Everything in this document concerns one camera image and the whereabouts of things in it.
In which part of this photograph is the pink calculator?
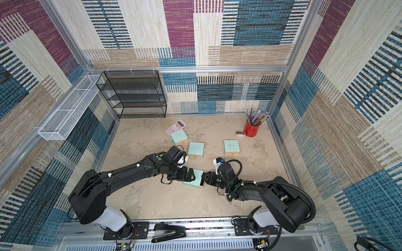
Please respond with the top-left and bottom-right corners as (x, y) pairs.
(165, 119), (187, 135)

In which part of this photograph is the mint jewelry box centre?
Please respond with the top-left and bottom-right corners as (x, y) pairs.
(187, 142), (205, 158)

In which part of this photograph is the red pencil cup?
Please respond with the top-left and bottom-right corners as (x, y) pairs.
(244, 122), (260, 138)

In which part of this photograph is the mint drawer jewelry box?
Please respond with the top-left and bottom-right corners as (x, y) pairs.
(184, 169), (204, 188)

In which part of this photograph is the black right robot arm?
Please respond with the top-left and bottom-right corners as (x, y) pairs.
(202, 158), (316, 233)

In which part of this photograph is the black wire shelf rack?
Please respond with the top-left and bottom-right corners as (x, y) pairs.
(96, 70), (167, 119)

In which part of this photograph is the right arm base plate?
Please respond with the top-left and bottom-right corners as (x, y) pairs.
(230, 216), (279, 236)

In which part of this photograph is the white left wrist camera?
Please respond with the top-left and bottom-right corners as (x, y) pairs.
(177, 152), (188, 167)

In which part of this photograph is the black stapler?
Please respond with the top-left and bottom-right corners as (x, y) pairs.
(151, 223), (186, 243)

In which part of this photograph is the white mesh wall basket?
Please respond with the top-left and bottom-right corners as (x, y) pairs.
(38, 75), (100, 141)

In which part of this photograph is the white tape dispenser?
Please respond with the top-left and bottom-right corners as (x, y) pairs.
(236, 131), (247, 138)

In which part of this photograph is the mint jewelry box right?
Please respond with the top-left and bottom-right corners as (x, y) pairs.
(224, 140), (240, 155)

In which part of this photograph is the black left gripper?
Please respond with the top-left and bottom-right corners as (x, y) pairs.
(167, 165), (198, 183)

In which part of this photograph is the mint jewelry box near calculator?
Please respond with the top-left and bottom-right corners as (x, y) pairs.
(170, 129), (188, 145)

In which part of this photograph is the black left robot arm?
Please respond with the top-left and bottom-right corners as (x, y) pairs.
(68, 146), (196, 239)

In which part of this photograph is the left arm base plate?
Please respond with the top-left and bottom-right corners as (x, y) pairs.
(103, 222), (150, 241)

